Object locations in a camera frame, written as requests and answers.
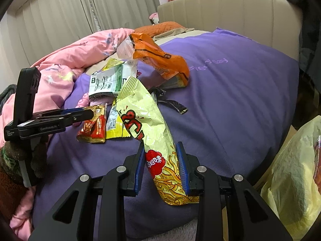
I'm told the red gold snack wrapper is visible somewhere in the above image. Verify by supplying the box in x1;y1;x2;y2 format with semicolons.
76;105;107;144

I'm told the green white milk carton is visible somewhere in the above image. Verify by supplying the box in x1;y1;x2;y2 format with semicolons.
89;60;138;98

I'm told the yellow noodle snack bag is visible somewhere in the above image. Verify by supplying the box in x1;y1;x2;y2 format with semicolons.
116;76;199;206

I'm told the knotted silver foil wrapper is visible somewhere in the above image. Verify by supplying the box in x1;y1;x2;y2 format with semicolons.
148;87;188;115

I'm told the orange snack bag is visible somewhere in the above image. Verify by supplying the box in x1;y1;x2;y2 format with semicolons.
116;33;189;88

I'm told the small yellow snack packet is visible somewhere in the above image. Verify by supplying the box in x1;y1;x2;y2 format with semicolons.
106;100;131;140

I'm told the yellow trash bag bin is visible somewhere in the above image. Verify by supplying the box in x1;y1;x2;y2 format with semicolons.
261;116;320;240

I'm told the left hand in glove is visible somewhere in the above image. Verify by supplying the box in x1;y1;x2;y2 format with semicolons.
0;140;49;181

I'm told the pink pig toy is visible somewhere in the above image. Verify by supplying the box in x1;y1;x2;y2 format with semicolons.
76;94;90;108

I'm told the pink duvet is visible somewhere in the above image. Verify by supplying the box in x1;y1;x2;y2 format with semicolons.
1;28;133;240

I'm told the purple bed blanket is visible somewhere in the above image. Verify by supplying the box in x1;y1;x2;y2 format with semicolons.
32;29;299;227

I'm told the grey pleated curtain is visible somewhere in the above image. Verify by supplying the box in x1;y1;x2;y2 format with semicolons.
1;0;159;89

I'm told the orange pillow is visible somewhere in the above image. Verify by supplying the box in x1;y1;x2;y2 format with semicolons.
134;21;185;38

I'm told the beige bed sheet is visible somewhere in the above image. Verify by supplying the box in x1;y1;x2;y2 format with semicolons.
85;28;207;76

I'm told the pink plush toy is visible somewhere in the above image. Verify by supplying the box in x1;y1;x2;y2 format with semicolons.
149;12;159;25

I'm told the beige padded headboard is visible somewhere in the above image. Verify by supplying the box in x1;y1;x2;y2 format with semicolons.
157;0;303;60

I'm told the black jacket on chair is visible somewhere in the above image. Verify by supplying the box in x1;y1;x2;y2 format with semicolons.
288;0;320;88

